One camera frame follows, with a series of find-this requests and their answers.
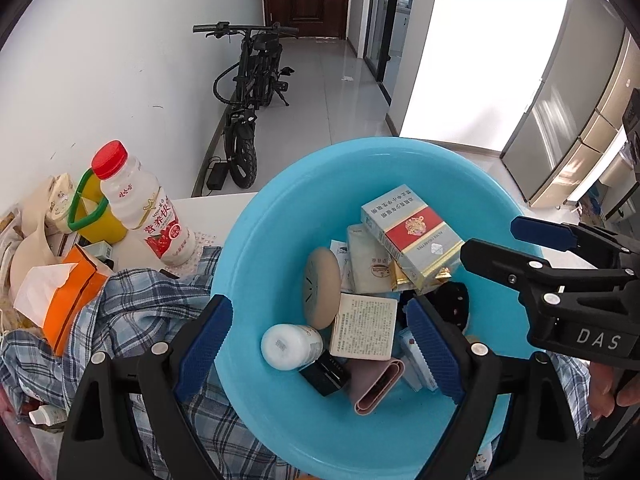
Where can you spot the black framed glass door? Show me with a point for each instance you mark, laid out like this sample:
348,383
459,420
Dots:
372,35

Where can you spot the red white cigarette box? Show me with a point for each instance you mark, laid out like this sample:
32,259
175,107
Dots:
410,230

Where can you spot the white tube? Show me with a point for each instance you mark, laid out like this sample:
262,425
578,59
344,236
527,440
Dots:
47,416

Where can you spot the black perforated round item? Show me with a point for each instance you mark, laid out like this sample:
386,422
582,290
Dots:
452,305

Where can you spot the person's right hand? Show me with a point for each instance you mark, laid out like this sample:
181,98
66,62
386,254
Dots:
617,387

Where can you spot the pill blister pack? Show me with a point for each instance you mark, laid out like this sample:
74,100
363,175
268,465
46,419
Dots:
205,240

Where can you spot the pink case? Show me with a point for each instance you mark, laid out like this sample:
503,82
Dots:
372,385

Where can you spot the red capped milk bottle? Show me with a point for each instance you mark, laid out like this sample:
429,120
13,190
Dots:
145,210

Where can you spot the silver refrigerator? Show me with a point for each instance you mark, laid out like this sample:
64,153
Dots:
565,110

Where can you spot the white tissue packet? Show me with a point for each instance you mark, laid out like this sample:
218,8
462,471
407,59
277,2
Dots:
367,265

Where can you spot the orange tissue box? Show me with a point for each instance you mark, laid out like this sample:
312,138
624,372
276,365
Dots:
75,285

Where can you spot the white printed box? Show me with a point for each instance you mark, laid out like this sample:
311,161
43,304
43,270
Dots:
362,325

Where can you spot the white plastic bottle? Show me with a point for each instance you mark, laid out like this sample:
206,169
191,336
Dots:
287,345

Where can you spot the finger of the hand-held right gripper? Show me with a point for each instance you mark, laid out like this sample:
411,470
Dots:
500,262
542,232

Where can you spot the blue plaid shirt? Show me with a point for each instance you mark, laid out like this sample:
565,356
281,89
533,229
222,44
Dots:
130,300

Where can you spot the small black box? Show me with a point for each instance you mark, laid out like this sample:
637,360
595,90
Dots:
325,375

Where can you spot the blue white packet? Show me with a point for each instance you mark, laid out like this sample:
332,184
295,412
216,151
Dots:
412,360

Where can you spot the black charger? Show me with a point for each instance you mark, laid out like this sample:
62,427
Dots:
217,175

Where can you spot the blue plastic basin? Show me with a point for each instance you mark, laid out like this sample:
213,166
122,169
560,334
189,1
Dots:
280,240

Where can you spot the black electric bike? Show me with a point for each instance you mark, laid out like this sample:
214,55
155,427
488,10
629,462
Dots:
255,70

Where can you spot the small green white box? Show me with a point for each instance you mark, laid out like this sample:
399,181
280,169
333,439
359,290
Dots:
102,251

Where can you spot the round beige compact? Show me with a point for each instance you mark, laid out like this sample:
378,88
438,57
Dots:
320,285

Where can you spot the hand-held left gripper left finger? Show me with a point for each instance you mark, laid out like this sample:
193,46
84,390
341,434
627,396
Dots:
205,345

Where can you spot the beige bag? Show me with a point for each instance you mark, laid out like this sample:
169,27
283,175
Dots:
30,260

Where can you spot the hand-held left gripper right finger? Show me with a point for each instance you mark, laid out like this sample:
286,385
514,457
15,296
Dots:
435,355

